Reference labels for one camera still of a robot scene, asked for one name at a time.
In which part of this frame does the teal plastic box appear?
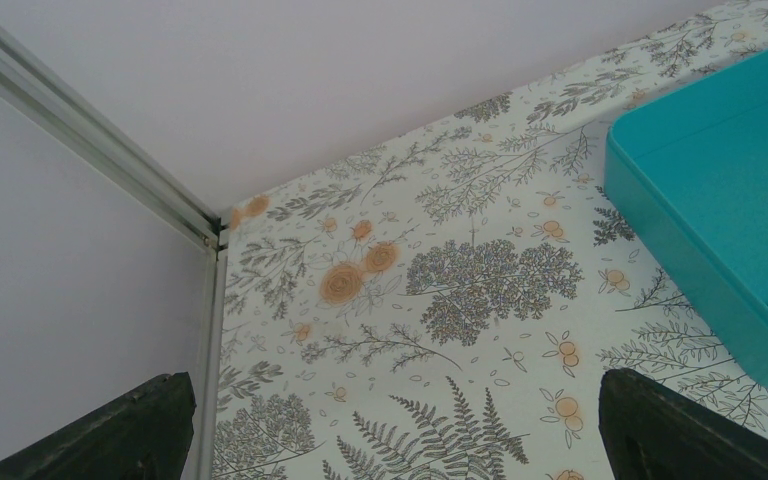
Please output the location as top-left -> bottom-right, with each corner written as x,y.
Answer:
604,49 -> 768,388

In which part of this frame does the floral patterned table mat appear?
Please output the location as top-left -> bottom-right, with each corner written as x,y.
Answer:
201,1 -> 768,479

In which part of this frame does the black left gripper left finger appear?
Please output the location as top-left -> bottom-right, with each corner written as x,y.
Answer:
0,372 -> 196,479

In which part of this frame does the left aluminium corner post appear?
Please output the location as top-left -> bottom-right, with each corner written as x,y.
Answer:
0,25 -> 224,479

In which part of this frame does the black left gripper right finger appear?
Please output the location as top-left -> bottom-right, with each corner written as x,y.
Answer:
598,368 -> 768,479

